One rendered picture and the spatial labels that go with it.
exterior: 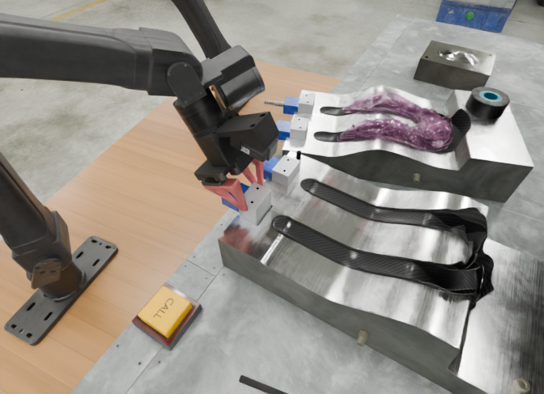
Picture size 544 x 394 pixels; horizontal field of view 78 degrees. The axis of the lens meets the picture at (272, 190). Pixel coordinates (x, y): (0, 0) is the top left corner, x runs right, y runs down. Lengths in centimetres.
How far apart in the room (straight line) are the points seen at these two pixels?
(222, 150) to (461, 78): 88
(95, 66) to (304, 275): 39
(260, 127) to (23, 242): 36
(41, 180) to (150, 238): 162
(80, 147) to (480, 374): 225
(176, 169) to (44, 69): 47
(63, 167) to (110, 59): 191
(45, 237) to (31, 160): 190
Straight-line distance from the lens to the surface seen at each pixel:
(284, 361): 58
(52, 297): 70
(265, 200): 57
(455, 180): 82
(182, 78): 44
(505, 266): 70
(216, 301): 62
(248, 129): 43
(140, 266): 69
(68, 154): 239
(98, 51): 42
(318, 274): 55
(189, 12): 90
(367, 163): 77
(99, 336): 66
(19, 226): 56
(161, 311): 59
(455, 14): 405
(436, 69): 120
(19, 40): 42
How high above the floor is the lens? 136
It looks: 48 degrees down
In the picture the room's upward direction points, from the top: straight up
